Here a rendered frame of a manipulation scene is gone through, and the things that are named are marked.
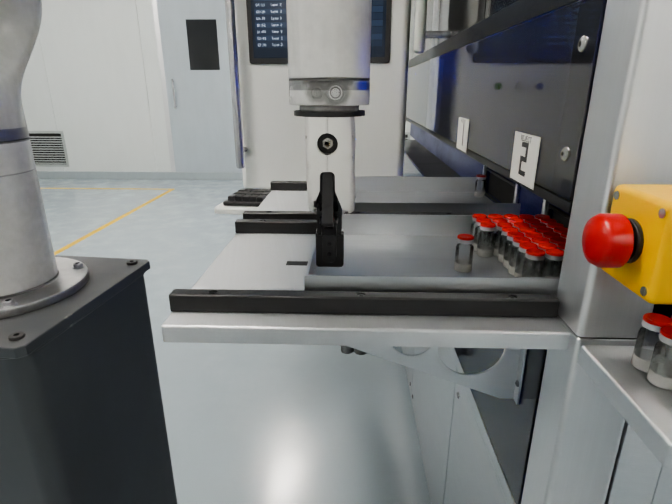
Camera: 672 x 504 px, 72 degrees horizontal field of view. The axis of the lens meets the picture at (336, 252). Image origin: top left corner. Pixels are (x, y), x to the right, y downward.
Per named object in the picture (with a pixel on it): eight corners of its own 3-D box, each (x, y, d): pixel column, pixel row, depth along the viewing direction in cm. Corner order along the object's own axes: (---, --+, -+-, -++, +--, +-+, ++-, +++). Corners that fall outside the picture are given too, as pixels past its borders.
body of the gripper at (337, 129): (366, 102, 44) (364, 217, 48) (364, 100, 54) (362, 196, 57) (287, 102, 44) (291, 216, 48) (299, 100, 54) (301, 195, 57)
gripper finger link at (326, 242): (343, 216, 50) (343, 275, 52) (343, 209, 53) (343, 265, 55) (313, 216, 50) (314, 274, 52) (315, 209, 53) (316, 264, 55)
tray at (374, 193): (480, 192, 106) (481, 177, 104) (518, 223, 81) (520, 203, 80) (330, 191, 107) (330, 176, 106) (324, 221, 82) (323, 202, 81)
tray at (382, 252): (535, 237, 73) (538, 215, 72) (626, 310, 49) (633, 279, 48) (321, 234, 75) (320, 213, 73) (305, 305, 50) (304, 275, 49)
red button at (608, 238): (620, 257, 37) (631, 207, 35) (651, 276, 33) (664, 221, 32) (571, 256, 37) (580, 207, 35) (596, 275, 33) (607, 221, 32)
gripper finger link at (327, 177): (332, 213, 45) (333, 236, 50) (334, 146, 48) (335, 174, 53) (320, 213, 45) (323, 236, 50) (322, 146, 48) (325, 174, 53)
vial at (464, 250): (469, 267, 60) (472, 235, 59) (473, 273, 58) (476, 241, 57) (452, 267, 60) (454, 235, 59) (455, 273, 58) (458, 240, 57)
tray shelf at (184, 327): (473, 195, 111) (474, 188, 110) (650, 351, 45) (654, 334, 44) (274, 194, 112) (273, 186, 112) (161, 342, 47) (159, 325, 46)
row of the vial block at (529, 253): (497, 243, 70) (500, 213, 68) (543, 292, 53) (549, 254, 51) (482, 243, 70) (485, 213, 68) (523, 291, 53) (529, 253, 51)
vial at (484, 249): (490, 252, 66) (494, 221, 64) (494, 258, 64) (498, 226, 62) (474, 252, 66) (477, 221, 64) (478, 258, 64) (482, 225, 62)
